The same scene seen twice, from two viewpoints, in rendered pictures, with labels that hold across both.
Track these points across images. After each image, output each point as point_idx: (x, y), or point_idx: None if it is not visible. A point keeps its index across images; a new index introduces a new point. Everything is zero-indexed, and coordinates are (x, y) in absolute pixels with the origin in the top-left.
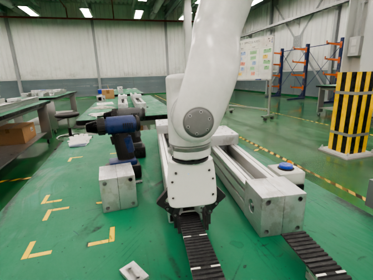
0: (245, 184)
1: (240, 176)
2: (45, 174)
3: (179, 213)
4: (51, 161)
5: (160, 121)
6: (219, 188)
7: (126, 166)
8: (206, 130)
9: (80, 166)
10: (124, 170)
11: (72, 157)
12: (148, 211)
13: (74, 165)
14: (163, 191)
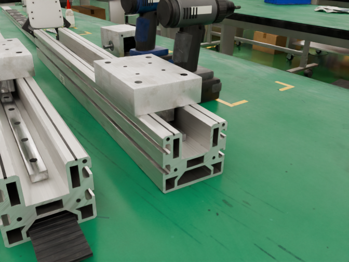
0: (0, 33)
1: (0, 34)
2: (252, 66)
3: (57, 36)
4: (299, 78)
5: (170, 69)
6: (25, 22)
7: (116, 29)
8: None
9: (237, 77)
10: (113, 27)
11: (291, 87)
12: None
13: (251, 78)
14: (65, 18)
